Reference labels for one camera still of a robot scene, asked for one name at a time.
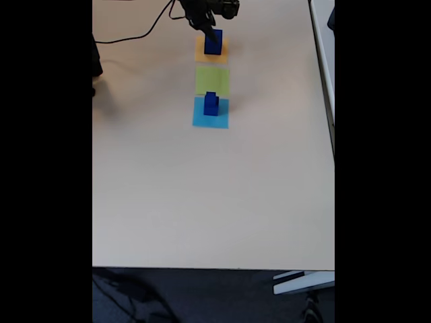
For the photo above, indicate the medium blue cube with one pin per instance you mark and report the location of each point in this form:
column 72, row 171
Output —
column 210, row 109

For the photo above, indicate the small blue cube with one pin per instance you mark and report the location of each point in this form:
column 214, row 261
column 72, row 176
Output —
column 210, row 96

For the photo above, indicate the large blue cube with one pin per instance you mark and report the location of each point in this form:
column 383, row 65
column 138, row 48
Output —
column 213, row 47

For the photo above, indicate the white neighbouring desk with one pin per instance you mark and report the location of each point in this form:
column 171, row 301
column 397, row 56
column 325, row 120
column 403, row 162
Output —
column 325, row 50

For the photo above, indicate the dark blue object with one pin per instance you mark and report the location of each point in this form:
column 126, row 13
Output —
column 331, row 18

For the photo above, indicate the orange paper square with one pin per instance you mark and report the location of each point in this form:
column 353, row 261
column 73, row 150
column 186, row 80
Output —
column 199, row 56

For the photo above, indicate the light blue paper square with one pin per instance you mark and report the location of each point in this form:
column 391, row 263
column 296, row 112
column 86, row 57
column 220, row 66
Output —
column 200, row 121

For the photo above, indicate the green paper square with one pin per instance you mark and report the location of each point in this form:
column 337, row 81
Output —
column 212, row 79

